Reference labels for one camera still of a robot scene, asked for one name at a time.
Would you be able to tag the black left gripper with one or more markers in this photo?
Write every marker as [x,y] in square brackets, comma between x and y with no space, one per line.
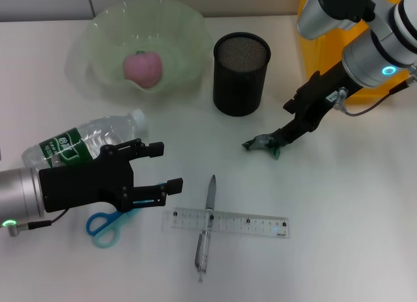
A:
[84,185]

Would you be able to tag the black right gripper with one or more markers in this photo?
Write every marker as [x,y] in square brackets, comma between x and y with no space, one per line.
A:
[325,97]

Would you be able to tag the green plastic wrapper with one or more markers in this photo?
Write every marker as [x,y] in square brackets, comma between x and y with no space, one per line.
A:
[257,142]

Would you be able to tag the pink toy peach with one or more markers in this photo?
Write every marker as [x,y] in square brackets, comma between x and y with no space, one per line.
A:
[143,71]

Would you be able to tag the grey clear pen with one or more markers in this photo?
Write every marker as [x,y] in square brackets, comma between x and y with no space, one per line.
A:
[211,198]

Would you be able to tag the black mesh pen holder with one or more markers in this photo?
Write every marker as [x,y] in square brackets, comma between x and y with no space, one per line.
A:
[239,87]

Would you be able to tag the blue scissors with cover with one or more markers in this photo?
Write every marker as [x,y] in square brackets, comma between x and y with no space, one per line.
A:
[112,217]

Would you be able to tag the clear green-label water bottle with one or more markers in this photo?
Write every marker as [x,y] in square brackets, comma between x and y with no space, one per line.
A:
[97,129]

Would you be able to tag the clear plastic ruler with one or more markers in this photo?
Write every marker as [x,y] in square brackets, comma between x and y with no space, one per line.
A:
[247,222]

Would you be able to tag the translucent green fruit bowl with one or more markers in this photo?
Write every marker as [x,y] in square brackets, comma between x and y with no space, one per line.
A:
[182,38]

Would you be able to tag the yellow plastic bin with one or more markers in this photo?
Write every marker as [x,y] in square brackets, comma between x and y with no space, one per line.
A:
[322,54]

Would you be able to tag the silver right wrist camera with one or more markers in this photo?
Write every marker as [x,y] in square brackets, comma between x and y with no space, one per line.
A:
[312,19]

